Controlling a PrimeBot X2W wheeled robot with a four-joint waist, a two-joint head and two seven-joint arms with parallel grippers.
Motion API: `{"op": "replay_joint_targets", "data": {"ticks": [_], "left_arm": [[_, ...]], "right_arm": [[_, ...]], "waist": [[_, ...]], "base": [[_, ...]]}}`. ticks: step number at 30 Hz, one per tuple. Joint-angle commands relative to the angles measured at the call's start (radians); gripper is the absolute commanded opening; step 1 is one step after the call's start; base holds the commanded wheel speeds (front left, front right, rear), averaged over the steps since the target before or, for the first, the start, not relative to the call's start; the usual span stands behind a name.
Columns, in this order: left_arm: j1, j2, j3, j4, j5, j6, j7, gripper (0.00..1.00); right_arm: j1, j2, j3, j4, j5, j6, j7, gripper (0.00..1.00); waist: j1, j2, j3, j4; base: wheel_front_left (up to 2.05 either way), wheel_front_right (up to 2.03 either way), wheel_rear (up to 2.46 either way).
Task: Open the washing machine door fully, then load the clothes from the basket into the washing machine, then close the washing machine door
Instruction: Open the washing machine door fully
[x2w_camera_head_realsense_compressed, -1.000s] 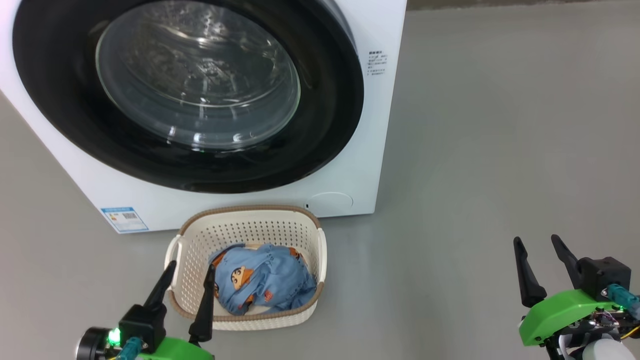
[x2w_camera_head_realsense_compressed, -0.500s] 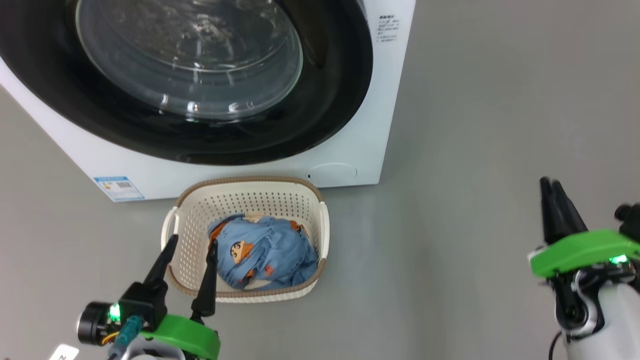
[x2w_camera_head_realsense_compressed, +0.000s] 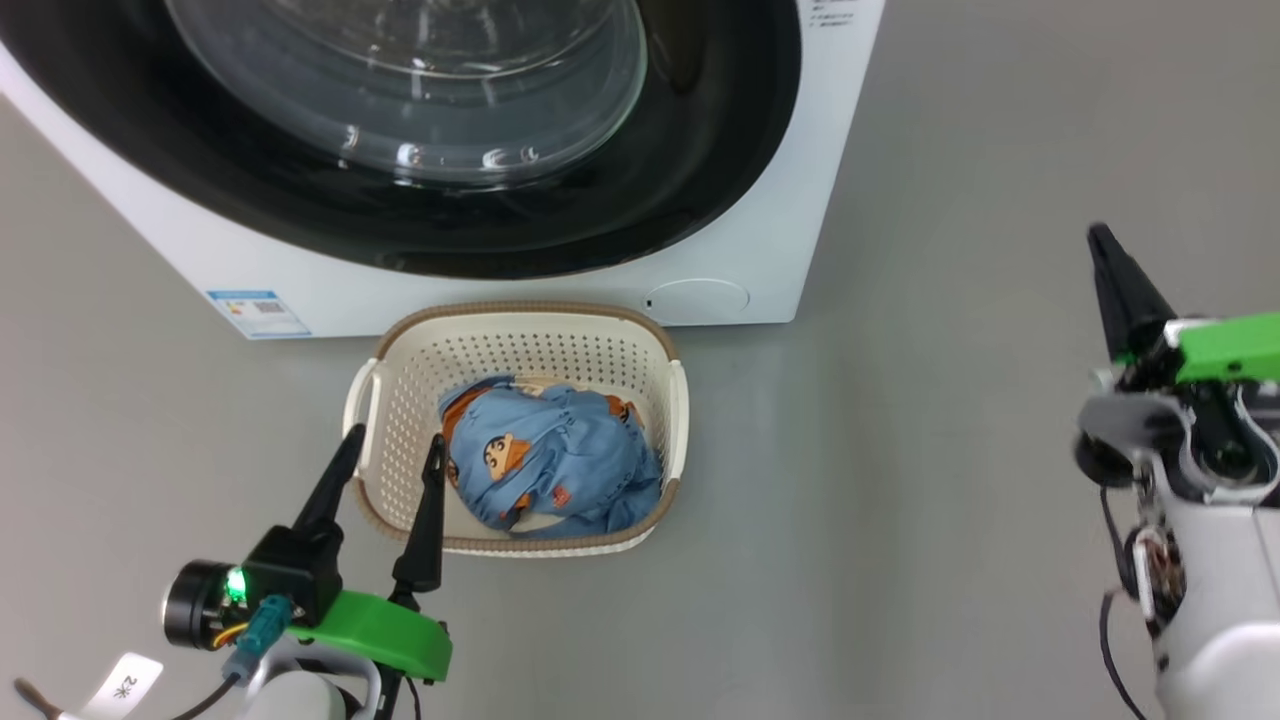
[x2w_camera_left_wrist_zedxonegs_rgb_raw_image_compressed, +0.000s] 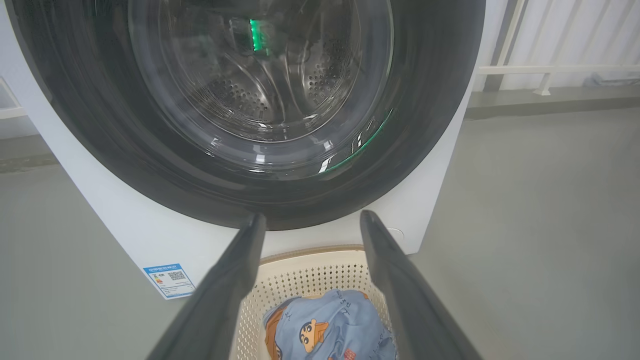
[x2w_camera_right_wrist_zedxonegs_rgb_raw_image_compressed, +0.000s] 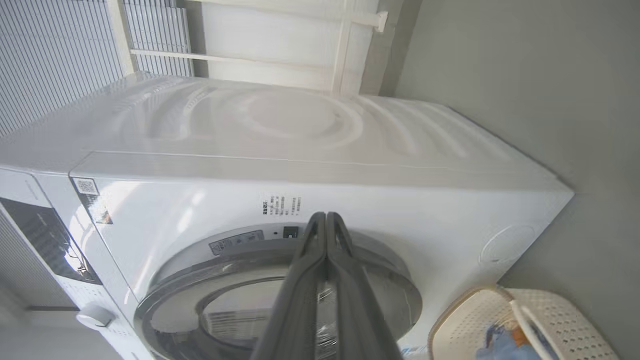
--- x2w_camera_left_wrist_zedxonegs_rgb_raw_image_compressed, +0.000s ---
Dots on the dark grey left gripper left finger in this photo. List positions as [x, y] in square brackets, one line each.
[220, 300]

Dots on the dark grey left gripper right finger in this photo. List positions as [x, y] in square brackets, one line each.
[405, 305]

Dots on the orange and blue cartoon garment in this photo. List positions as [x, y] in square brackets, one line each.
[272, 335]

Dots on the blue cartoon print garment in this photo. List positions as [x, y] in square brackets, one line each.
[335, 325]

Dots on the dark round glass washer door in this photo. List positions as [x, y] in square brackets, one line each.
[100, 125]

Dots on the cream perforated laundry basket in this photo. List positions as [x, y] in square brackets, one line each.
[305, 272]

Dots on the white front-load washing machine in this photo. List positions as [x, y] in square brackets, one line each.
[150, 235]

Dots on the blue energy label sticker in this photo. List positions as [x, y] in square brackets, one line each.
[170, 281]

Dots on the round white filter cover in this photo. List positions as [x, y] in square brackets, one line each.
[396, 233]

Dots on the perforated steel washer drum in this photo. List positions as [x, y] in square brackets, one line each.
[240, 95]

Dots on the white metal railing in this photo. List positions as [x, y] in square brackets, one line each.
[550, 70]

